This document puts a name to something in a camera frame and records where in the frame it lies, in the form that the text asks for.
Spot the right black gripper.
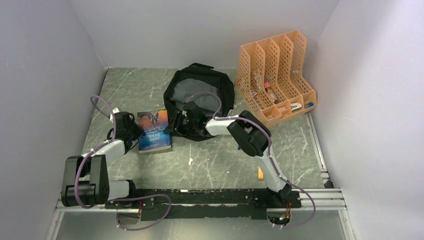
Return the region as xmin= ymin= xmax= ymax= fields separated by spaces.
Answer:
xmin=161 ymin=110 xmax=197 ymax=138

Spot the blue orange paperback book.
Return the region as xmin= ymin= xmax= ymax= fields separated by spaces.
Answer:
xmin=137 ymin=109 xmax=172 ymax=153

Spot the black student backpack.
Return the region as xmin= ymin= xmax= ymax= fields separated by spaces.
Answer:
xmin=163 ymin=63 xmax=235 ymax=123

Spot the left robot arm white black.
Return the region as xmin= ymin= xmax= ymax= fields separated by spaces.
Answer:
xmin=61 ymin=111 xmax=144 ymax=208

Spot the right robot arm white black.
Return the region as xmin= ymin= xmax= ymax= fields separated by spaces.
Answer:
xmin=164 ymin=101 xmax=292 ymax=207

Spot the yellow highlighter marker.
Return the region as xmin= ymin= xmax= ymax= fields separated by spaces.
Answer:
xmin=257 ymin=167 xmax=264 ymax=181

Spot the pink capped bottle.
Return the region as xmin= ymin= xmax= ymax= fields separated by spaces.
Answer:
xmin=264 ymin=81 xmax=279 ymax=104

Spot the orange plastic file organizer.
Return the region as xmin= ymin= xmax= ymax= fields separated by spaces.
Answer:
xmin=235 ymin=30 xmax=318 ymax=127

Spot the silver stapler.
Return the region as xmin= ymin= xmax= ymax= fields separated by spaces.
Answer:
xmin=290 ymin=102 xmax=303 ymax=113

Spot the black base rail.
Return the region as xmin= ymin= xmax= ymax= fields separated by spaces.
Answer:
xmin=105 ymin=188 xmax=302 ymax=221

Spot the aluminium frame rail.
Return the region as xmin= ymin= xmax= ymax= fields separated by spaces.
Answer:
xmin=54 ymin=188 xmax=347 ymax=213

